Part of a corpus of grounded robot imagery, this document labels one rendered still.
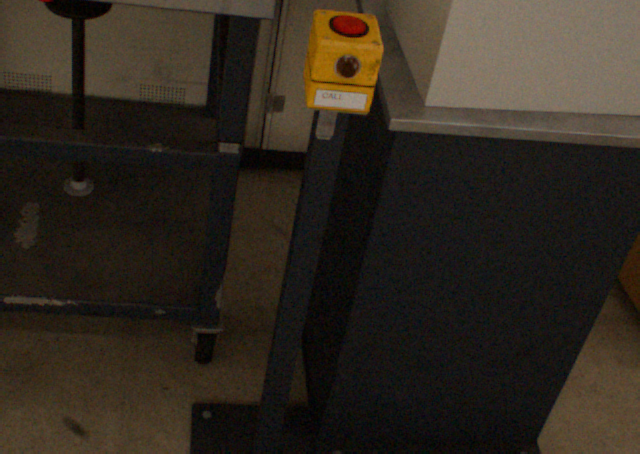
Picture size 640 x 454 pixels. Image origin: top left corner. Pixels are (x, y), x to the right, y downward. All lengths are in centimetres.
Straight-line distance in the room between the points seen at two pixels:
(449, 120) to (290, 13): 88
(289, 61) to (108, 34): 40
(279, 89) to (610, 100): 100
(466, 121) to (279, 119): 101
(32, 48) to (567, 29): 129
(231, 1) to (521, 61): 41
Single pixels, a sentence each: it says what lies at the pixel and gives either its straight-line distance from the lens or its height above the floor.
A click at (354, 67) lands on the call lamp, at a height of 88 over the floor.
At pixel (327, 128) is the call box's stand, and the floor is 76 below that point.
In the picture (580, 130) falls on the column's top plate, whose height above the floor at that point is 75.
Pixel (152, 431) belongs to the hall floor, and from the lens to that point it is 185.
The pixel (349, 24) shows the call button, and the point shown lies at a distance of 120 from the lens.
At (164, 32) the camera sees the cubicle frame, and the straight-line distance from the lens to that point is 222.
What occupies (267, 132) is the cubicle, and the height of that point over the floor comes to 12.
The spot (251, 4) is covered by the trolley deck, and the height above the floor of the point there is 81.
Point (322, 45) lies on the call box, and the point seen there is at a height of 89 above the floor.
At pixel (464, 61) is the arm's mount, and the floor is 83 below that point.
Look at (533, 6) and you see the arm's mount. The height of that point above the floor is 91.
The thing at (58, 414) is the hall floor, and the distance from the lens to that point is 188.
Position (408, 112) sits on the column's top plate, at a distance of 135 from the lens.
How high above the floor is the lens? 149
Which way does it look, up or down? 40 degrees down
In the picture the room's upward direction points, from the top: 12 degrees clockwise
